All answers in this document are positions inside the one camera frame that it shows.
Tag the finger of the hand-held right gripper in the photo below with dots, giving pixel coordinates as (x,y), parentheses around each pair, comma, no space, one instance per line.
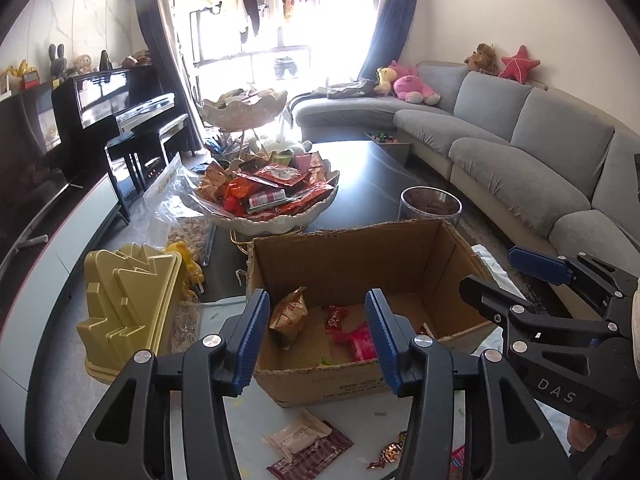
(487,297)
(537,266)

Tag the small red box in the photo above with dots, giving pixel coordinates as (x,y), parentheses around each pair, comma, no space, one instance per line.
(31,80)

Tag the pink plush toy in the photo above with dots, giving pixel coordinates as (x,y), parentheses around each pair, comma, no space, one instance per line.
(412,85)

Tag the row of hanging clothes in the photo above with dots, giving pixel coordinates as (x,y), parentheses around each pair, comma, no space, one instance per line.
(250,5)

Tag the beige snack packet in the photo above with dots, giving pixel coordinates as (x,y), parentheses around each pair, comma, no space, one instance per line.
(295,435)

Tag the black upright piano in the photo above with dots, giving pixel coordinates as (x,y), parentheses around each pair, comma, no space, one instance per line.
(110,105)

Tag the tan snack packet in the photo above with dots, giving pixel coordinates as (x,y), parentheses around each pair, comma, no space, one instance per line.
(290,317)

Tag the maroon snack packet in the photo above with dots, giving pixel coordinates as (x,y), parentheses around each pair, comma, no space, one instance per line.
(320,456)

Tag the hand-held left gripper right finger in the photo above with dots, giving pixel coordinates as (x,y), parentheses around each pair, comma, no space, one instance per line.
(382,342)

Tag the brown plush toy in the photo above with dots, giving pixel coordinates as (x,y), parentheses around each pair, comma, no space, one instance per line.
(482,58)

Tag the light blue tablecloth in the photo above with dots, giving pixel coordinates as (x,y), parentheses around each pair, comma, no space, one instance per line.
(360,425)

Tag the grey bunny figurine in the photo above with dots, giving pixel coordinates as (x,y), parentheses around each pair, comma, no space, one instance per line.
(57,62)

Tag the yellow plastic toy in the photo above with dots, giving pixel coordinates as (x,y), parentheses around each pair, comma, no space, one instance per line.
(182,265)

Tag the brown cardboard box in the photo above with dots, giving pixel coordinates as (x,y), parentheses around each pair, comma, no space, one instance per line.
(360,260)

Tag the gold ornament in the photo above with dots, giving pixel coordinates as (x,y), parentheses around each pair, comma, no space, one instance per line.
(15,72)

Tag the blue curtain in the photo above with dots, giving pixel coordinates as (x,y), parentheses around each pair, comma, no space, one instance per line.
(165,50)
(392,15)

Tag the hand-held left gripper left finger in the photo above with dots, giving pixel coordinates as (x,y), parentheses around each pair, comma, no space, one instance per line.
(250,345)

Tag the white television cabinet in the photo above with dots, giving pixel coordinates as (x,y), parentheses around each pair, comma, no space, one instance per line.
(65,260)

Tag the yellow plush toy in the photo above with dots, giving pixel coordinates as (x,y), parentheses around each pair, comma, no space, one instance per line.
(384,79)

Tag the heap of red snack packets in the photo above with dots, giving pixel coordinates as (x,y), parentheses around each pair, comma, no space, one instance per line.
(270,185)

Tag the clear plastic bag of nuts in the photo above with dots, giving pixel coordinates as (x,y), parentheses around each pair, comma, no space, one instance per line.
(182,215)

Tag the grey toy storage bin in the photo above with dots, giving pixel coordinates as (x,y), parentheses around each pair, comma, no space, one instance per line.
(390,145)

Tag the clear round snack jar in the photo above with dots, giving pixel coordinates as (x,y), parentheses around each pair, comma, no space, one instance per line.
(430,205)

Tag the black piano stool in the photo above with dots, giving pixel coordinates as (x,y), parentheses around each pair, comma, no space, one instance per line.
(145,140)

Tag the pink star pillow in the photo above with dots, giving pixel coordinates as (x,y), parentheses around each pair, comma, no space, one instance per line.
(520,64)

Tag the dark metronome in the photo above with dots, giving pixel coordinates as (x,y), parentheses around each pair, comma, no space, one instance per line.
(105,61)

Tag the yellow tree-shaped plastic box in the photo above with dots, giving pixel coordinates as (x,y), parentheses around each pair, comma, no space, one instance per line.
(130,310)

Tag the gold red wrapped candy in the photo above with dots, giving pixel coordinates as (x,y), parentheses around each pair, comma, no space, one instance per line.
(390,452)

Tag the grey corner sofa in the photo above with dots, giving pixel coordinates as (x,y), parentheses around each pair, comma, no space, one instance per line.
(525,150)

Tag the hanging denim shorts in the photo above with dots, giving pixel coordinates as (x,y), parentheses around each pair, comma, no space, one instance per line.
(285,67)

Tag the person's right hand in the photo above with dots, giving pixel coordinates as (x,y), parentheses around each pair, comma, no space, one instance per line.
(590,435)

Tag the small doll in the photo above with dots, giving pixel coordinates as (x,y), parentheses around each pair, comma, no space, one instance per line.
(84,64)

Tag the white shell tiered bowl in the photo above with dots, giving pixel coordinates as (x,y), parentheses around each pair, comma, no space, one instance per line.
(250,110)

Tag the small red candy packet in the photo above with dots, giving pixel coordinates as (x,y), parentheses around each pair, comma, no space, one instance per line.
(336,319)

